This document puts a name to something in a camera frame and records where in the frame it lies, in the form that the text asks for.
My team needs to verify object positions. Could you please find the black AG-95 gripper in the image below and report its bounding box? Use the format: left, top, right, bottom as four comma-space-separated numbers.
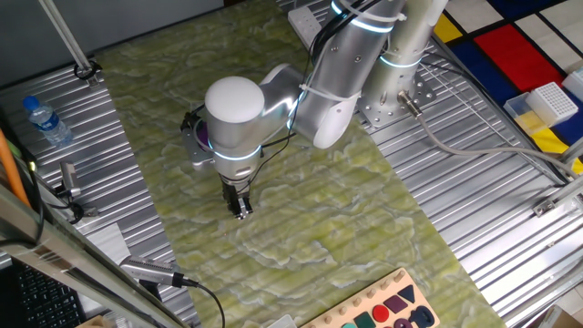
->
220, 175, 254, 221

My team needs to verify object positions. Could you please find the clear-lidded white tip box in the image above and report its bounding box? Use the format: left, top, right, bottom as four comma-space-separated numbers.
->
503, 81, 579, 137

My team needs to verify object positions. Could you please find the green marble pattern mat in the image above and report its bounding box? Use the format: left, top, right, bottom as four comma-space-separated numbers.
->
95, 0, 506, 328

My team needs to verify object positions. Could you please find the white plastic container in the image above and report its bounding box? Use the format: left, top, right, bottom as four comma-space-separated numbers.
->
268, 313, 298, 328

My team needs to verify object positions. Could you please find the white paper sheet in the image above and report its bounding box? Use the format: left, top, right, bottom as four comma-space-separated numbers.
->
86, 222, 131, 266

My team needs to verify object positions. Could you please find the wooden shape puzzle board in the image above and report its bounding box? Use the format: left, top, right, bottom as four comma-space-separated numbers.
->
300, 267, 441, 328

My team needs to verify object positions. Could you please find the green square puzzle piece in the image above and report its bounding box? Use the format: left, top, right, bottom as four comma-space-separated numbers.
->
353, 312, 377, 328

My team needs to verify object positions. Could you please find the purple square puzzle piece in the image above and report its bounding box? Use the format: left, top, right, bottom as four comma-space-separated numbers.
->
383, 294, 409, 314

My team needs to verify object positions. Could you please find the white power strip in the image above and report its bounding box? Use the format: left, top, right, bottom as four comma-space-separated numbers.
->
287, 5, 322, 46

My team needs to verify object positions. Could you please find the navy oblong puzzle piece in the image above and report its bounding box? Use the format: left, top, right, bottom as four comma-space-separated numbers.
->
408, 305, 435, 328

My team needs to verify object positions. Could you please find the clear plastic water bottle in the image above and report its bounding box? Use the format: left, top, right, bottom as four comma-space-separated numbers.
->
22, 95, 74, 148

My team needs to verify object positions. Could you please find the black computer keyboard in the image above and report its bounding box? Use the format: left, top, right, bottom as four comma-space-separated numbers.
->
15, 261, 87, 328

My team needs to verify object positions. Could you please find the orange pole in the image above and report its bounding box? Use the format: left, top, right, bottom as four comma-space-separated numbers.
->
0, 129, 31, 209

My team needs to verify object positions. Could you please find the colourful checkered cloth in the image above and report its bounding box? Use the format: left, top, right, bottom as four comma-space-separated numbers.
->
432, 0, 583, 177

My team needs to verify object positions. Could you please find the brown cardboard box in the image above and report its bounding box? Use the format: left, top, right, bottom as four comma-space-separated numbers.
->
541, 304, 583, 328

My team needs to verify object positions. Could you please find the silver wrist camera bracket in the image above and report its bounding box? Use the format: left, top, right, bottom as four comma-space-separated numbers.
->
180, 113, 216, 172

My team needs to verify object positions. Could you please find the black camera cable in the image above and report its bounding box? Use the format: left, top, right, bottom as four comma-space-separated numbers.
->
181, 277, 227, 328

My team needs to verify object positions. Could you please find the long silver depth camera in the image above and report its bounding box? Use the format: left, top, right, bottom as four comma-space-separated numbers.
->
118, 255, 186, 289

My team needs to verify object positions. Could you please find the small silver camera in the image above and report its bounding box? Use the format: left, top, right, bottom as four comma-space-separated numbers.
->
54, 161, 83, 200

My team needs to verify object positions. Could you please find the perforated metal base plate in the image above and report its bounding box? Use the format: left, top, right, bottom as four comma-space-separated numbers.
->
357, 72, 438, 129

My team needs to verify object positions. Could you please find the wide aluminium frame beam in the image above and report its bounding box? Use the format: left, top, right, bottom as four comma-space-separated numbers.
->
0, 181, 189, 328

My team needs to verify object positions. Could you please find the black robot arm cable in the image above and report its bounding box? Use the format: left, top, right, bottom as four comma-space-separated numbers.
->
245, 0, 379, 192

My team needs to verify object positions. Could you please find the thick black cable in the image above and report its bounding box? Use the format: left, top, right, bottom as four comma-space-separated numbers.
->
25, 159, 46, 247

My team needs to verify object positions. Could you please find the gray cable with metal connector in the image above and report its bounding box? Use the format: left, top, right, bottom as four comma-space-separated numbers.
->
396, 89, 579, 179

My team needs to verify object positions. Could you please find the slanted aluminium post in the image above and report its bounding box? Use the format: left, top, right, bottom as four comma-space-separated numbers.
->
38, 0, 102, 87

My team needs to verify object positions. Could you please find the slim aluminium extrusion rail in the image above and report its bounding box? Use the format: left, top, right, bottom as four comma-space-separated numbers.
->
532, 136, 583, 219

